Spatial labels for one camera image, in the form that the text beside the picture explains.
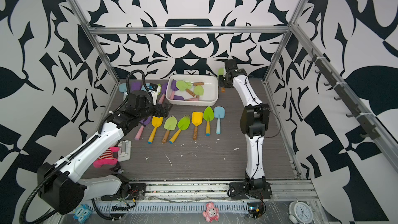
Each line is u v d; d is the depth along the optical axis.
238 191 0.74
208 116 1.01
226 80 0.76
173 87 1.14
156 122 0.96
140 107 0.59
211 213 0.66
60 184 0.38
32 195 0.35
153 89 0.67
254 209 0.71
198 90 1.14
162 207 0.71
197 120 0.99
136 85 1.16
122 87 1.14
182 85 1.16
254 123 0.58
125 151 0.85
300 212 0.66
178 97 1.09
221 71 1.12
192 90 1.14
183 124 0.97
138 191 0.74
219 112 1.02
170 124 0.96
